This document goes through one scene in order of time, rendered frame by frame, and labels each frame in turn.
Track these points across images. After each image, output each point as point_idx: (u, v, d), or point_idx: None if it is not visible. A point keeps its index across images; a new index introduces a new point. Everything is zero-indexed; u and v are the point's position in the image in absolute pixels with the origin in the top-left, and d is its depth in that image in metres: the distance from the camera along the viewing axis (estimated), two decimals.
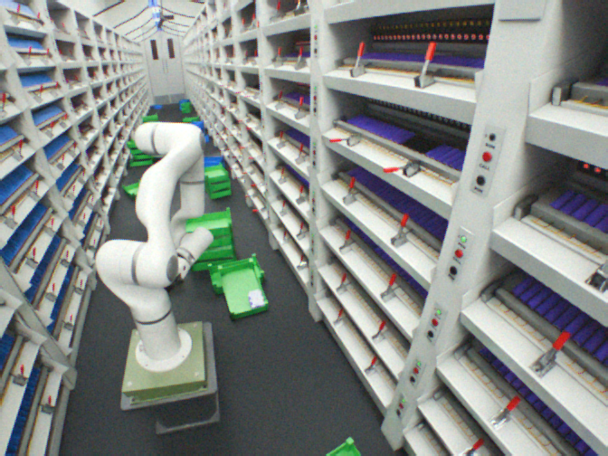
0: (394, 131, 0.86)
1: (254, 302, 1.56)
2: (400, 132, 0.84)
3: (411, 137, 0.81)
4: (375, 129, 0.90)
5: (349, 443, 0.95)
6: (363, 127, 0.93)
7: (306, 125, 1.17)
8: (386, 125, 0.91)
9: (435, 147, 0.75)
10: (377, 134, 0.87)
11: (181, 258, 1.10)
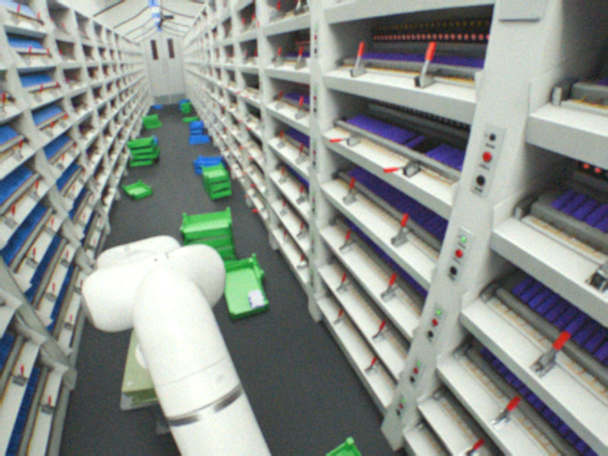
0: (394, 131, 0.86)
1: (254, 302, 1.56)
2: (400, 132, 0.84)
3: (411, 137, 0.81)
4: (375, 129, 0.90)
5: (349, 443, 0.95)
6: (363, 127, 0.93)
7: (306, 125, 1.17)
8: (386, 125, 0.91)
9: (435, 147, 0.75)
10: (377, 134, 0.87)
11: None
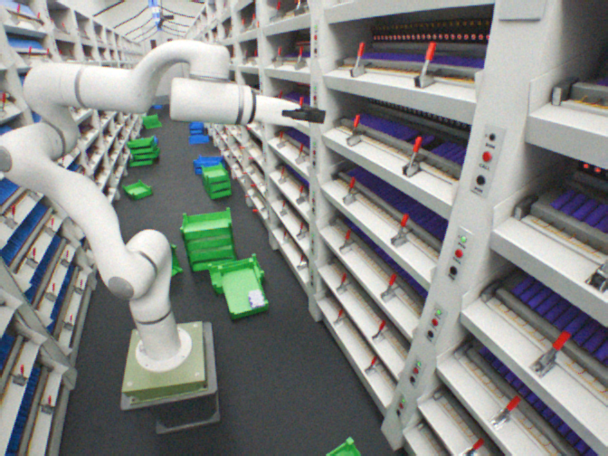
0: (399, 129, 0.86)
1: (254, 302, 1.56)
2: (404, 130, 0.84)
3: (415, 134, 0.81)
4: (379, 128, 0.90)
5: (349, 443, 0.95)
6: (367, 125, 0.94)
7: (306, 125, 1.17)
8: (390, 123, 0.91)
9: (435, 147, 0.75)
10: (382, 132, 0.88)
11: None
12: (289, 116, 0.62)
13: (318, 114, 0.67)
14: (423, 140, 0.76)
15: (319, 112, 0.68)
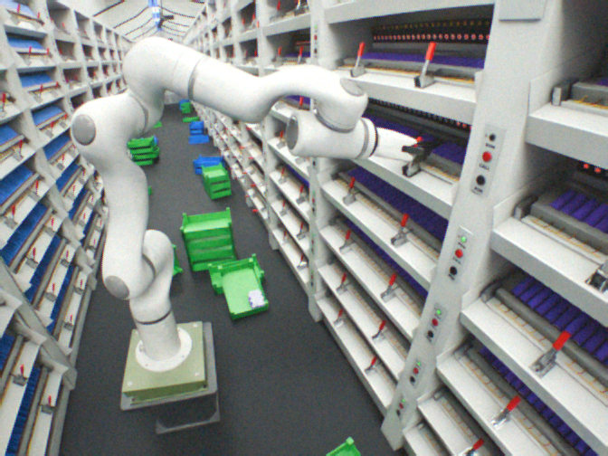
0: (399, 129, 0.86)
1: (254, 302, 1.56)
2: (404, 130, 0.84)
3: (415, 134, 0.81)
4: (379, 128, 0.90)
5: (349, 443, 0.95)
6: None
7: None
8: (390, 123, 0.91)
9: (435, 147, 0.75)
10: None
11: None
12: (407, 151, 0.60)
13: (428, 147, 0.65)
14: (423, 140, 0.76)
15: (428, 145, 0.65)
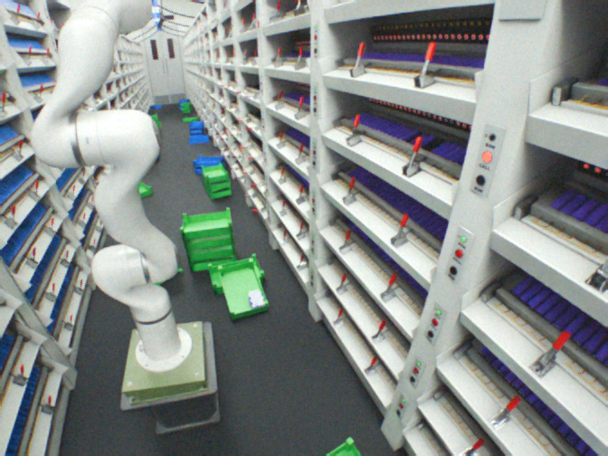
0: (399, 129, 0.86)
1: (254, 302, 1.56)
2: (404, 130, 0.84)
3: (415, 134, 0.81)
4: (379, 128, 0.90)
5: (349, 443, 0.95)
6: (367, 125, 0.94)
7: (306, 125, 1.17)
8: (390, 123, 0.91)
9: (435, 147, 0.75)
10: (382, 132, 0.88)
11: None
12: None
13: None
14: (423, 140, 0.76)
15: None
